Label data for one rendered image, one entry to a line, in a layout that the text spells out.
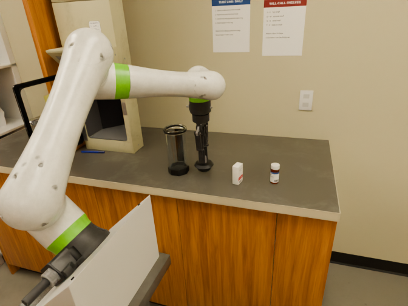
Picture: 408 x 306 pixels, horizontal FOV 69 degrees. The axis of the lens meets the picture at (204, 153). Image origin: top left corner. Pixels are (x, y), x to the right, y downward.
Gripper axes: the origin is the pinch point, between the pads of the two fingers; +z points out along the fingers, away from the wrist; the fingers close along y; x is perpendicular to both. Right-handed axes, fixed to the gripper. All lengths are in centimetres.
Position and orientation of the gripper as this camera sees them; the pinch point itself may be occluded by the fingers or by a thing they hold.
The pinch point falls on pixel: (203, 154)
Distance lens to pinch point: 137.3
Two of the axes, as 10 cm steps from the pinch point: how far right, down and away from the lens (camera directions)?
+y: -3.1, 4.3, -8.5
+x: 9.5, 0.9, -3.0
